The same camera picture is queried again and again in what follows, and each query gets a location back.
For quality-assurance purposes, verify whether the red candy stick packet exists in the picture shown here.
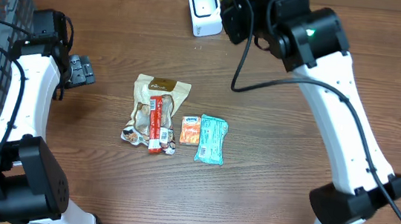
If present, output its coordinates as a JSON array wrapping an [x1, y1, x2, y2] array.
[[148, 96, 163, 154]]

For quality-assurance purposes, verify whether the beige snack bag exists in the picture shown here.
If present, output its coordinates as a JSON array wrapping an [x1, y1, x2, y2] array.
[[120, 73, 191, 155]]

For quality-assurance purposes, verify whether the teal tissue packet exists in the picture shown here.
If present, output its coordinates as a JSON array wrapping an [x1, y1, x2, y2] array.
[[194, 114, 229, 165]]

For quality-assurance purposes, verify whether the orange snack packet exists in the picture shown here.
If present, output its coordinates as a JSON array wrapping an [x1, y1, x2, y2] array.
[[180, 116, 201, 145]]

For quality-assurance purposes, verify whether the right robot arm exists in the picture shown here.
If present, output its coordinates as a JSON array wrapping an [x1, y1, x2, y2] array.
[[219, 0, 401, 224]]

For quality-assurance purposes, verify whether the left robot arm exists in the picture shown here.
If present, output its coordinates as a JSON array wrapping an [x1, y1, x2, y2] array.
[[0, 9, 100, 224]]

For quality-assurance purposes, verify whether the white barcode scanner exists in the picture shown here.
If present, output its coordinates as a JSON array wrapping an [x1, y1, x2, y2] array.
[[189, 0, 222, 37]]

